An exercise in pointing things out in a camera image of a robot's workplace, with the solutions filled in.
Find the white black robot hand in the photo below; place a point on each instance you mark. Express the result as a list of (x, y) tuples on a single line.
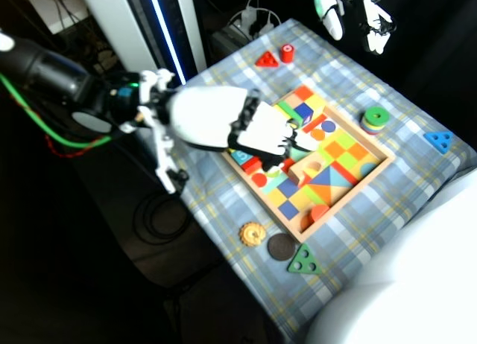
[(205, 117), (329, 16)]

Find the natural wooden arch block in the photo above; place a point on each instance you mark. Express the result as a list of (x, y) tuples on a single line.
[(296, 169)]

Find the red half-cylinder block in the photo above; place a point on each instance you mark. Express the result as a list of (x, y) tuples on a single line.
[(320, 213)]

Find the blue plaid cloth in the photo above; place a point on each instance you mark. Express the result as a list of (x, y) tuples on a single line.
[(335, 72)]

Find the red cylinder with white mark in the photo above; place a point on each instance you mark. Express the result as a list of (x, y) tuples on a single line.
[(287, 57)]

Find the white power strip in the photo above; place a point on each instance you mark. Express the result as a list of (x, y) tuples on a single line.
[(257, 24)]

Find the red triangle with three holes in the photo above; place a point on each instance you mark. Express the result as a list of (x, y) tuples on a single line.
[(261, 63)]

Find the black box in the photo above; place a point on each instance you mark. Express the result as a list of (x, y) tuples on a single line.
[(227, 40)]

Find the white column with blue light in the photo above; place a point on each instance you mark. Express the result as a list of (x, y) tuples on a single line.
[(123, 24)]

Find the yellow toy biscuit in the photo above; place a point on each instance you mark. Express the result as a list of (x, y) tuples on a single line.
[(246, 234)]

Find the wooden tray with printed floor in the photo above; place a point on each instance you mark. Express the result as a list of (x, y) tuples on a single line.
[(346, 152)]

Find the dark brown toy biscuit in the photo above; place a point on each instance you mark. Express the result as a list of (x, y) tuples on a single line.
[(281, 246)]

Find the blue triangle with three holes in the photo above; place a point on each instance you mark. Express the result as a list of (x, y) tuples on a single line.
[(439, 140)]

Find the green triangle with three holes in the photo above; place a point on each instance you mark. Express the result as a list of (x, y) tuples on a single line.
[(305, 260)]

